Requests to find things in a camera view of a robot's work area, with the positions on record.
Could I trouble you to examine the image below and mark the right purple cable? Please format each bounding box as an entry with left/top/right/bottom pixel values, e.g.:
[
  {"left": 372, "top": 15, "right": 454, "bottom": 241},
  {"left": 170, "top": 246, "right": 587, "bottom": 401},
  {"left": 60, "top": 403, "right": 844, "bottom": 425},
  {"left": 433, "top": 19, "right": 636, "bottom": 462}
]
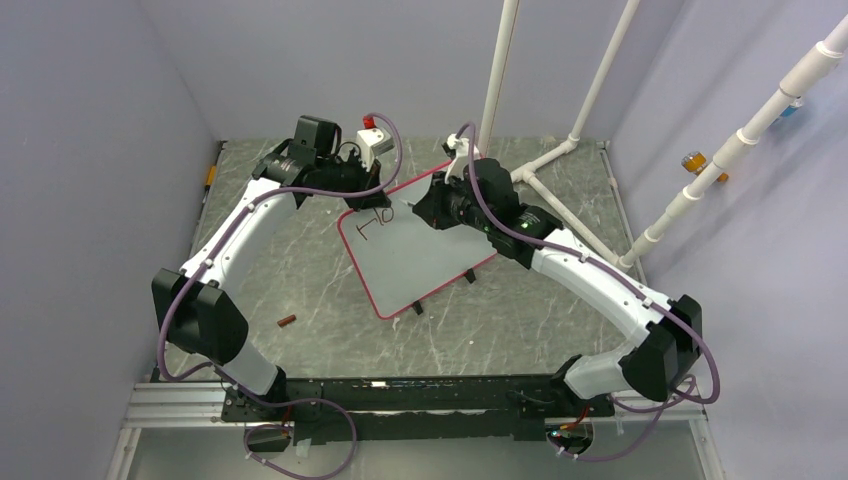
[{"left": 454, "top": 121, "right": 722, "bottom": 464}]

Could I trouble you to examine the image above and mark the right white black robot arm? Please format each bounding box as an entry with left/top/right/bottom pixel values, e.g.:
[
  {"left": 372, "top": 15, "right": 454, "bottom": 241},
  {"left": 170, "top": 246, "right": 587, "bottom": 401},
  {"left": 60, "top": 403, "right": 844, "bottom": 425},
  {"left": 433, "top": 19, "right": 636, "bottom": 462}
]
[{"left": 411, "top": 158, "right": 701, "bottom": 415}]

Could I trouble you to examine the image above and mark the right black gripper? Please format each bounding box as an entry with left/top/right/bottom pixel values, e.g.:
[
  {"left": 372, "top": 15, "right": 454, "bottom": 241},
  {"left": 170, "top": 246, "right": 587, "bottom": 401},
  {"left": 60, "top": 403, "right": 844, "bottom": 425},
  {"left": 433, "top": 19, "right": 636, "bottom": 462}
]
[{"left": 414, "top": 168, "right": 494, "bottom": 234}]

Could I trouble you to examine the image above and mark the orange-handled tool at edge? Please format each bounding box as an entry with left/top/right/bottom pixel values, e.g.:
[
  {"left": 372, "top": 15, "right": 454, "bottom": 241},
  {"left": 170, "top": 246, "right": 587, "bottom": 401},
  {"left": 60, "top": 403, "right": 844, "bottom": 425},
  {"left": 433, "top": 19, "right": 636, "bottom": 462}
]
[{"left": 202, "top": 165, "right": 217, "bottom": 203}]

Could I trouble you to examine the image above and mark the red-framed whiteboard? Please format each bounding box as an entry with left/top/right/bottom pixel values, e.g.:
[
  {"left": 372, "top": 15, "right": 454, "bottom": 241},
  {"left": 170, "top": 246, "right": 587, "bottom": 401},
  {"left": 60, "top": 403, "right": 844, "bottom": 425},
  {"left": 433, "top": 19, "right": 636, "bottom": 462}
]
[{"left": 337, "top": 162, "right": 496, "bottom": 320}]

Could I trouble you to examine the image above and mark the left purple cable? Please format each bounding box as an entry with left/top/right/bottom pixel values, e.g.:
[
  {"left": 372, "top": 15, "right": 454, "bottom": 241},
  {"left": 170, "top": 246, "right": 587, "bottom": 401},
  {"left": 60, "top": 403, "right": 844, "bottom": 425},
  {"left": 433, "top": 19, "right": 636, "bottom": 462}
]
[{"left": 156, "top": 112, "right": 404, "bottom": 480}]

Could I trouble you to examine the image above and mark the orange wall knob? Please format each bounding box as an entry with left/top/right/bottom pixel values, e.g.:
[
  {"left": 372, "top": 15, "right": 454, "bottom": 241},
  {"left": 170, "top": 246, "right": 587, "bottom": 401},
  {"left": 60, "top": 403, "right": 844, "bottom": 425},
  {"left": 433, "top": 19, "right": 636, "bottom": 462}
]
[{"left": 681, "top": 151, "right": 709, "bottom": 176}]

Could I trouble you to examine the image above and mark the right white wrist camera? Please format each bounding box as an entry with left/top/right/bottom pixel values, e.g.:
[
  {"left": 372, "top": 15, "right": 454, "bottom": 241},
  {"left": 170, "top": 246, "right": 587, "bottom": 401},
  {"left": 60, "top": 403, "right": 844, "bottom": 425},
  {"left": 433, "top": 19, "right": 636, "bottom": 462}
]
[{"left": 445, "top": 134, "right": 479, "bottom": 183}]

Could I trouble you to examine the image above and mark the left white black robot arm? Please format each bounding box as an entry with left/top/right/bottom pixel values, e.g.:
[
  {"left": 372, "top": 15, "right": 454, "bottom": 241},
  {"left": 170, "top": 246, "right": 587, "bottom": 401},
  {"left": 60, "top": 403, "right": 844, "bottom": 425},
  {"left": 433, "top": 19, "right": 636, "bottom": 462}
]
[{"left": 151, "top": 113, "right": 404, "bottom": 420}]

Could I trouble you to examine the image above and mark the purple cable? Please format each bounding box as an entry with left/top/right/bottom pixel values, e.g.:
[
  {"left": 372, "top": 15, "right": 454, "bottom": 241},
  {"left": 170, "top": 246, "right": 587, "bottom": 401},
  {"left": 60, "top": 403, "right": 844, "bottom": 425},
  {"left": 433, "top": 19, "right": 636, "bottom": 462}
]
[
  {"left": 156, "top": 112, "right": 404, "bottom": 480},
  {"left": 454, "top": 121, "right": 722, "bottom": 464}
]

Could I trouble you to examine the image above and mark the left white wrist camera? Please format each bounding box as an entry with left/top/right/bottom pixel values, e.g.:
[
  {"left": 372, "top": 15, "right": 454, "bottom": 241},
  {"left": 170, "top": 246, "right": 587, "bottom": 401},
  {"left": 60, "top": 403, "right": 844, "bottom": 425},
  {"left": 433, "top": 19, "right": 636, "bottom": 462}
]
[{"left": 355, "top": 115, "right": 394, "bottom": 171}]

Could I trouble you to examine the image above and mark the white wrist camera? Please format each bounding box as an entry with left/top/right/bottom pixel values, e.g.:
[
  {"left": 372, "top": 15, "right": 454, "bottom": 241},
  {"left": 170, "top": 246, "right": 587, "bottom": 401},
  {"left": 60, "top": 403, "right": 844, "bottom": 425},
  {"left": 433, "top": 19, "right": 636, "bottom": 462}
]
[
  {"left": 445, "top": 134, "right": 479, "bottom": 183},
  {"left": 355, "top": 115, "right": 394, "bottom": 171}
]

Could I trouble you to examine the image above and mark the brown marker cap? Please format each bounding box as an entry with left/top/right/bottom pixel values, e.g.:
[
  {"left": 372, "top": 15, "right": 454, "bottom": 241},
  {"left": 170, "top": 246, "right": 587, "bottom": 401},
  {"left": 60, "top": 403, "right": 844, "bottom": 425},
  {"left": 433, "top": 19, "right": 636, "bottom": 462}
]
[{"left": 277, "top": 315, "right": 297, "bottom": 328}]

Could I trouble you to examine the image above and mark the white PVC pipe frame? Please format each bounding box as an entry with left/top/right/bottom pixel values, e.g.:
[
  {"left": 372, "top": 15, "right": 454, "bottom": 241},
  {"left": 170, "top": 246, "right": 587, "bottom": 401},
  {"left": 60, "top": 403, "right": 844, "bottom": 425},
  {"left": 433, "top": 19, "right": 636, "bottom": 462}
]
[{"left": 479, "top": 1, "right": 847, "bottom": 268}]

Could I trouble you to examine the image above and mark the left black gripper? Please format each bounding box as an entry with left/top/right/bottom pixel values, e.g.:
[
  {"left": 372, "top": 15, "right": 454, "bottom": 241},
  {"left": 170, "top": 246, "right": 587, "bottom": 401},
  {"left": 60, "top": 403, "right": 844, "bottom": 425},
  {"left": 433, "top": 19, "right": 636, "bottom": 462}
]
[{"left": 318, "top": 148, "right": 390, "bottom": 213}]

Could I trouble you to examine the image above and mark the blue wall clip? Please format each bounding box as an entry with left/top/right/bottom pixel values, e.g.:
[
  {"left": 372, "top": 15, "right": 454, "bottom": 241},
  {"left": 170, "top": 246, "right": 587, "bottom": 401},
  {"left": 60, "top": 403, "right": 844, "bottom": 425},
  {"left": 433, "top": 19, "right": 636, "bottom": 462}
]
[{"left": 778, "top": 97, "right": 804, "bottom": 119}]

